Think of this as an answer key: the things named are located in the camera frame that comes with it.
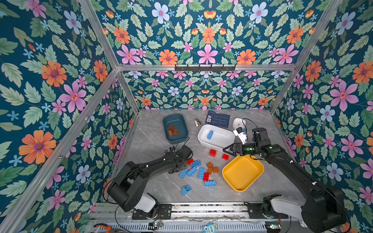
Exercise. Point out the black wall hook rail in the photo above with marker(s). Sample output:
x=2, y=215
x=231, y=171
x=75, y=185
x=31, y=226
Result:
x=198, y=68

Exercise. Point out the yellow square tray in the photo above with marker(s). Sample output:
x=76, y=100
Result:
x=242, y=172

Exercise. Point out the red lego brick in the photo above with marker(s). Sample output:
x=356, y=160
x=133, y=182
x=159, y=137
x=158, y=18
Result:
x=225, y=157
x=190, y=161
x=206, y=177
x=212, y=153

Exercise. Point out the white round timer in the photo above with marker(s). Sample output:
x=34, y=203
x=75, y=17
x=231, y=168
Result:
x=239, y=123

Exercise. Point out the light blue toy figure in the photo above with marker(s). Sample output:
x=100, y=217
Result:
x=210, y=228

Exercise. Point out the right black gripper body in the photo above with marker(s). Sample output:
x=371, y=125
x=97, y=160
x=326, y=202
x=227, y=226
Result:
x=248, y=149

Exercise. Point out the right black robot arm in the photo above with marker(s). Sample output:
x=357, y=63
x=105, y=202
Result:
x=323, y=208

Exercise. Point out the dark blue printed card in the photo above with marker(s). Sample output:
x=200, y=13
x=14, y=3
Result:
x=217, y=119

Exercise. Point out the light blue lego brick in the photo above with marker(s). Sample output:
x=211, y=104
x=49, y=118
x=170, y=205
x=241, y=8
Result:
x=201, y=173
x=183, y=173
x=186, y=189
x=192, y=171
x=210, y=183
x=196, y=164
x=210, y=134

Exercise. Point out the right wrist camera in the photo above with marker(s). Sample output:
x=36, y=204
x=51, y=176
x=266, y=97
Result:
x=241, y=134

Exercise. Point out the white rectangular bin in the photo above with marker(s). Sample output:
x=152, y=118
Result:
x=220, y=139

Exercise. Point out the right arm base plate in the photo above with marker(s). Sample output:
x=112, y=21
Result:
x=259, y=210

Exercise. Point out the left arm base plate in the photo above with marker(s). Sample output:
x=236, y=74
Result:
x=159, y=211

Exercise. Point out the orange handled pliers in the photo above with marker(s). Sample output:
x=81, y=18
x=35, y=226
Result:
x=104, y=227

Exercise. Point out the small beige metal clip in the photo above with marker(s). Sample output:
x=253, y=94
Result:
x=197, y=122

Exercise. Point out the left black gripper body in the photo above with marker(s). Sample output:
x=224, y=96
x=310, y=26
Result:
x=184, y=162

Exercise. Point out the teal rectangular bin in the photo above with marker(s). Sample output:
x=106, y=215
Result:
x=178, y=121

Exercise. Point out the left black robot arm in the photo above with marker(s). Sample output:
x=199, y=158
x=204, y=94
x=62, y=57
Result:
x=127, y=188

